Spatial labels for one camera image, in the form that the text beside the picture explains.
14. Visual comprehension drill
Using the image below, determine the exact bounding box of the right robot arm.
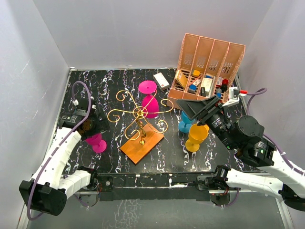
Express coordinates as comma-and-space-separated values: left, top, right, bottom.
177, 95, 305, 211

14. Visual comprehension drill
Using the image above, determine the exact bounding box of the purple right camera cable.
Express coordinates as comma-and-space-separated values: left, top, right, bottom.
245, 87, 305, 177

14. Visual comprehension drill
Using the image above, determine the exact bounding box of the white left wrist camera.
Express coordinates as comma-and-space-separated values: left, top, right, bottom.
73, 99, 88, 117

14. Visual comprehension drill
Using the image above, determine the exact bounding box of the purple camera cable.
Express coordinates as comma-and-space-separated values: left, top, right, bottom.
26, 81, 92, 221
245, 87, 305, 177

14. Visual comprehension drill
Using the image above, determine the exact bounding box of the magenta wine glass front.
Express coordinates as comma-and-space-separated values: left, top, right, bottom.
85, 133, 107, 154

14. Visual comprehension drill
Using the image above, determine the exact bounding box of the pink desk file organizer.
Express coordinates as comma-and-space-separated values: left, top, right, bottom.
176, 33, 246, 96

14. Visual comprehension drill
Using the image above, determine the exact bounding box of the black mounting rail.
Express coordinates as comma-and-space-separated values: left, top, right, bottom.
97, 172, 212, 201

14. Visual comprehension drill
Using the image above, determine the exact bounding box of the blue wine glass front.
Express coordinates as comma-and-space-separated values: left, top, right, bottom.
178, 111, 195, 133

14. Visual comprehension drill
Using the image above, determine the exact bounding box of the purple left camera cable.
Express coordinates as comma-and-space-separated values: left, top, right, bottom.
26, 81, 92, 221

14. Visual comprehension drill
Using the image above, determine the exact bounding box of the white small box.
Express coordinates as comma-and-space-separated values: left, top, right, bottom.
153, 73, 170, 91

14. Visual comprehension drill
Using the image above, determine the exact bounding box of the magenta wine glass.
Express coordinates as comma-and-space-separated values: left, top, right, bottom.
85, 133, 107, 154
138, 80, 159, 119

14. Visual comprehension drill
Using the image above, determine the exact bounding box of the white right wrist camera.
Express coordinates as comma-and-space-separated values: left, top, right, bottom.
223, 87, 248, 107

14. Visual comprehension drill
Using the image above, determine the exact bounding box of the magenta wine glass back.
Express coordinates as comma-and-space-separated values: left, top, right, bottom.
138, 80, 159, 119

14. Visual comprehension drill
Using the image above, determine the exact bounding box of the wooden rack base board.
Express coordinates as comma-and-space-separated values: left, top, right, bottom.
120, 124, 164, 165

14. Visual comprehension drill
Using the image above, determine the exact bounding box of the orange block in organizer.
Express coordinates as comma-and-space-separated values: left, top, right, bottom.
191, 69, 201, 78

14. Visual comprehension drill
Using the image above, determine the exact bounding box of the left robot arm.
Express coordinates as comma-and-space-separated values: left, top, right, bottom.
19, 99, 110, 216

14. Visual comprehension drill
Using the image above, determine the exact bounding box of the white carton in organizer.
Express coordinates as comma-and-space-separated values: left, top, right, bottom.
200, 77, 214, 98

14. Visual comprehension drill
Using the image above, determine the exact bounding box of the yellow wine glass back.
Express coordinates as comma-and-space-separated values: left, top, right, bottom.
185, 124, 209, 152

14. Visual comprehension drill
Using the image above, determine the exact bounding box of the gold wire wine glass rack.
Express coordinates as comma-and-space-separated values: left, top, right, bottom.
107, 90, 173, 140

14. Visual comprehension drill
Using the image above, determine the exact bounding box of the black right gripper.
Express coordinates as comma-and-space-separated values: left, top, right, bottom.
174, 95, 235, 150

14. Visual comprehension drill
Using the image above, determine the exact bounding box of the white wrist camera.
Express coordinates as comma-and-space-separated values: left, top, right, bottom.
223, 87, 248, 107
73, 99, 88, 117

